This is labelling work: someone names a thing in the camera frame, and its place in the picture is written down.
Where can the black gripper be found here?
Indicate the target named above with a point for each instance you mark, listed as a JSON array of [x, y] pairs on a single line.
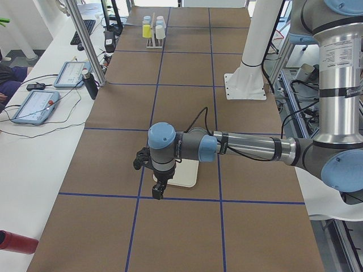
[[163, 176]]

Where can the pale green plastic cup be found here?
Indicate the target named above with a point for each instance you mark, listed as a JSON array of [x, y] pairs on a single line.
[[160, 32]]

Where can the yellow plastic cup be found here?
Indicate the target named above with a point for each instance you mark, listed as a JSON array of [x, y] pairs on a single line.
[[146, 31]]

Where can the light blue plastic cup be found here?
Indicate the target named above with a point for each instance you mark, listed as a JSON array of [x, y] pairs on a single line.
[[146, 20]]

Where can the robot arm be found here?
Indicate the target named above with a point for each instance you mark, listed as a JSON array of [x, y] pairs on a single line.
[[333, 150]]

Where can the cream plastic tray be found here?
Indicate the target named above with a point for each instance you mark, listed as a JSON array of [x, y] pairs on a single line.
[[185, 172]]

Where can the black water bottle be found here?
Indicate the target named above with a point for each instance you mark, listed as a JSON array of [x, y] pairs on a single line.
[[89, 82]]

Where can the far blue teach pendant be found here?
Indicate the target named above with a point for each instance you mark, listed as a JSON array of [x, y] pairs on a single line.
[[71, 74]]

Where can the blue teach pendant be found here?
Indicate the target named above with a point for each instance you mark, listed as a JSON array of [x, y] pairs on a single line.
[[71, 74], [37, 107]]

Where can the near blue teach pendant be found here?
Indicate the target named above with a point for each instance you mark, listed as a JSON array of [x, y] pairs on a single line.
[[37, 107]]

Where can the red water bottle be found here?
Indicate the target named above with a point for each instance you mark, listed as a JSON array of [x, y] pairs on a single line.
[[13, 242]]

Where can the black handheld device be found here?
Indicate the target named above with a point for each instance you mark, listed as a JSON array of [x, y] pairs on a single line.
[[36, 86]]

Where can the white chair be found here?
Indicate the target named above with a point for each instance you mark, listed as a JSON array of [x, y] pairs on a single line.
[[323, 202]]

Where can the person in black jacket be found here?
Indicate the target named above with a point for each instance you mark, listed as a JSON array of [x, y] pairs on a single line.
[[11, 80]]

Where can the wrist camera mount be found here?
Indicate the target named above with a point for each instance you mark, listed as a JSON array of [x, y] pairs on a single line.
[[143, 159]]

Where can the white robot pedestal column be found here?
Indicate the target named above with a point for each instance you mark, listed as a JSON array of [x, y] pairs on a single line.
[[246, 83]]

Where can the aluminium frame post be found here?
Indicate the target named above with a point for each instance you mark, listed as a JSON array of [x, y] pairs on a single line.
[[85, 39]]

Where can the white wire cup rack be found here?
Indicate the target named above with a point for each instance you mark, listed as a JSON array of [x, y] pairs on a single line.
[[154, 43]]

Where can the green handled tool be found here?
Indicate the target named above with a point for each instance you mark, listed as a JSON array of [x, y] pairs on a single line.
[[4, 21]]

